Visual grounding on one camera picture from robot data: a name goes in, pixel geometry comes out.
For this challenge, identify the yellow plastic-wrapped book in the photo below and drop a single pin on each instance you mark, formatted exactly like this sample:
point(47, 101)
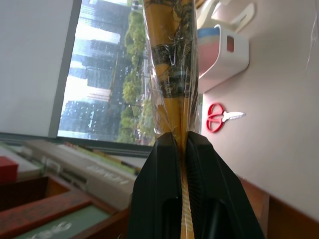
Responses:
point(162, 27)

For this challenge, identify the white plastic holder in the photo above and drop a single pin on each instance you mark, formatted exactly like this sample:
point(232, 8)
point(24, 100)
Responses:
point(239, 15)

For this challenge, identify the grey book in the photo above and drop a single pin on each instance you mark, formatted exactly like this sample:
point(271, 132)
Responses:
point(99, 177)

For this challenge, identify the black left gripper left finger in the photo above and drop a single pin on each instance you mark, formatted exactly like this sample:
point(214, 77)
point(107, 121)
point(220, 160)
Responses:
point(154, 189)

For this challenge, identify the grey window frame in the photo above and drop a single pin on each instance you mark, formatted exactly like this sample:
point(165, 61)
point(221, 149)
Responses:
point(65, 74)

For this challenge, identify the thin green-edged book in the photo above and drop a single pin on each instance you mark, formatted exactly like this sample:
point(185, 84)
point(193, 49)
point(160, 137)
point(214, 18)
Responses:
point(109, 158)

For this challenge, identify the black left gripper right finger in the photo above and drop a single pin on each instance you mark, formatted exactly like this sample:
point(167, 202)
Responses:
point(214, 194)

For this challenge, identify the white plastic storage bin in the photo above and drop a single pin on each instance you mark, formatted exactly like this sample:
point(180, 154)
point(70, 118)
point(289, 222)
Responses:
point(231, 62)

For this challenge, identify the red box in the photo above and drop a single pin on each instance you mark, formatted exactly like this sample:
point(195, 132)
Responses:
point(7, 170)

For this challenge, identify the green book with white print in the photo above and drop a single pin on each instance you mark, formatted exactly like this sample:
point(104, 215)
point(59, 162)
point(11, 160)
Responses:
point(74, 222)

